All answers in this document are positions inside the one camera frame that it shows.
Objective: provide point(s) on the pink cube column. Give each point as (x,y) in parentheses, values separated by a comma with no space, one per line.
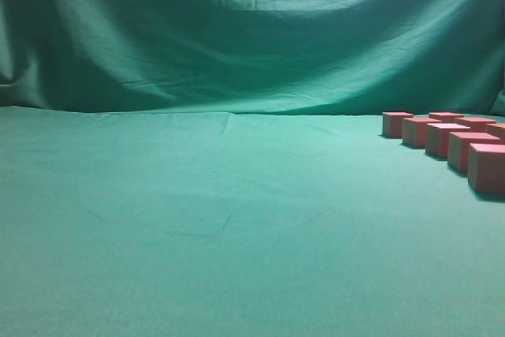
(497,130)
(486,168)
(458,147)
(445,117)
(414,131)
(437,137)
(476,124)
(392,123)

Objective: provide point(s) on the green cloth backdrop and cover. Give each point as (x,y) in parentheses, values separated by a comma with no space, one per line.
(218,168)

